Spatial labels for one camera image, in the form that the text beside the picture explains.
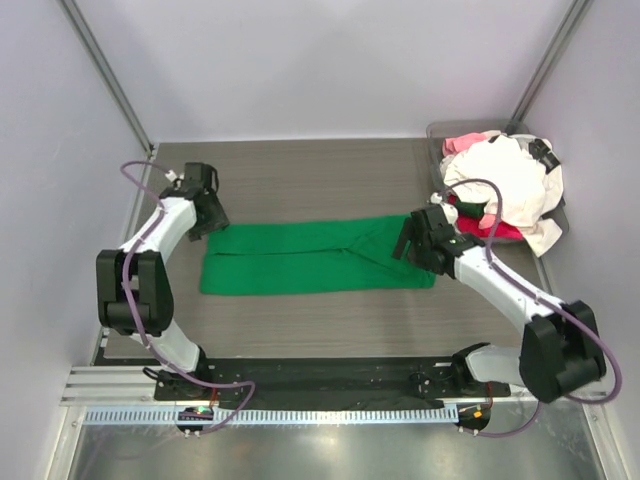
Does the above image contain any green t shirt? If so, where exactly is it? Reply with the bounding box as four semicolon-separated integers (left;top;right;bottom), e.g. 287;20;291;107
199;215;435;296

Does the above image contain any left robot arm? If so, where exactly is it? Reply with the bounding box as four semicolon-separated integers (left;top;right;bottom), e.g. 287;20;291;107
96;162;230;389

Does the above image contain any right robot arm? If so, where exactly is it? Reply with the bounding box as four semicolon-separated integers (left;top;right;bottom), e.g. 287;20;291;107
393;205;607;404

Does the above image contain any red t shirt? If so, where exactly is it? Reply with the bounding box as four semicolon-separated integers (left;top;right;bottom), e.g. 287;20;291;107
447;194;524;242

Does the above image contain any clear plastic bin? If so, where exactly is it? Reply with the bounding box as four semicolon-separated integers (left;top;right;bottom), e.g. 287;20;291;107
424;117;577;251

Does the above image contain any pink t shirt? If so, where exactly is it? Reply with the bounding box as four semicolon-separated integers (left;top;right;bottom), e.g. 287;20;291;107
441;130;501;156

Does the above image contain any white t shirt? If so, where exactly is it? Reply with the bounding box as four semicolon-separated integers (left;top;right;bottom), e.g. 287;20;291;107
443;130;567;258

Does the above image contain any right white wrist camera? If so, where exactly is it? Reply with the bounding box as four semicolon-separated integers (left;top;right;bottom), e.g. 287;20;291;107
429;193;459;226

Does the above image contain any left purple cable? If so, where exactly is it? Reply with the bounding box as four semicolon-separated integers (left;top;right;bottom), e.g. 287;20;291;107
120;159;257;434

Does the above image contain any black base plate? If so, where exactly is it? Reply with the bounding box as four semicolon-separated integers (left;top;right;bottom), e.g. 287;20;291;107
149;355;512;407

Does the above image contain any white slotted cable duct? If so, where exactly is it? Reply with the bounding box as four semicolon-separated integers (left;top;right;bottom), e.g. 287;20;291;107
83;404;459;427

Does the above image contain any aluminium rail frame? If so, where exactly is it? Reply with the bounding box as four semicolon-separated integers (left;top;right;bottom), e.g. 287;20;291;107
59;358;610;405

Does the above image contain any left aluminium corner post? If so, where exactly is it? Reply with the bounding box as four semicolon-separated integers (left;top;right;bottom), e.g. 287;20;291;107
57;0;154;157

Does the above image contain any aluminium corner post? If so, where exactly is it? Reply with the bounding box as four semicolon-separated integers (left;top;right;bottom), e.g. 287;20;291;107
57;0;154;157
506;0;594;134

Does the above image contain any right aluminium corner post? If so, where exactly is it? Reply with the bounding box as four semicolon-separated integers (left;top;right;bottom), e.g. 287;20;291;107
506;0;594;134

